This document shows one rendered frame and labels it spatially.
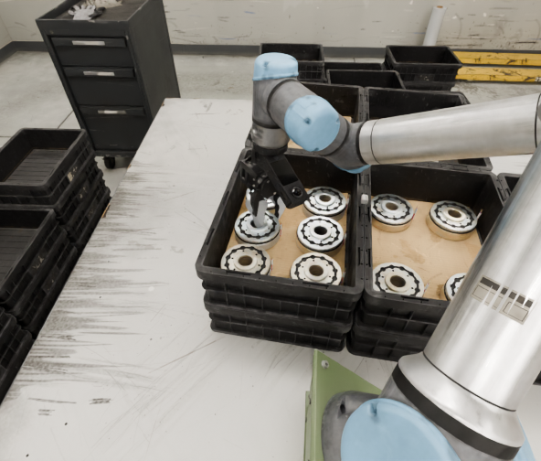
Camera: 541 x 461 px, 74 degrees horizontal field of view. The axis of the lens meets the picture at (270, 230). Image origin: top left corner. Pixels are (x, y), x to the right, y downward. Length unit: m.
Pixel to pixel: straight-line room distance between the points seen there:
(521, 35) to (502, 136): 4.11
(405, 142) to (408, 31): 3.66
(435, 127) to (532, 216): 0.26
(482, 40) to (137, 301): 4.13
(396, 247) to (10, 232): 1.48
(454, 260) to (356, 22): 3.43
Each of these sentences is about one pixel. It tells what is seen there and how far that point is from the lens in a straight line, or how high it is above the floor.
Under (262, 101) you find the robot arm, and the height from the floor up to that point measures 1.15.
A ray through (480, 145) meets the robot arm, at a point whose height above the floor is 1.17.
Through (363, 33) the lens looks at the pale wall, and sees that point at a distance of 4.15.
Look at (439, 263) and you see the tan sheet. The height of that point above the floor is 0.83.
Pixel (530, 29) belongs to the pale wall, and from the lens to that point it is 4.67.
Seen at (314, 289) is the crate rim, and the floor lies 0.93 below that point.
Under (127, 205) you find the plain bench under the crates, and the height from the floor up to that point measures 0.70.
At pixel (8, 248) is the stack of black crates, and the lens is 1.73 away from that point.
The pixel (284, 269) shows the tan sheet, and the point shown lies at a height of 0.83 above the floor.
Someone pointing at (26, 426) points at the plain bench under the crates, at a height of 0.70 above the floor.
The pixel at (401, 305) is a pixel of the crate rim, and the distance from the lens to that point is 0.65.
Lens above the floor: 1.44
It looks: 46 degrees down
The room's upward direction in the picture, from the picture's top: straight up
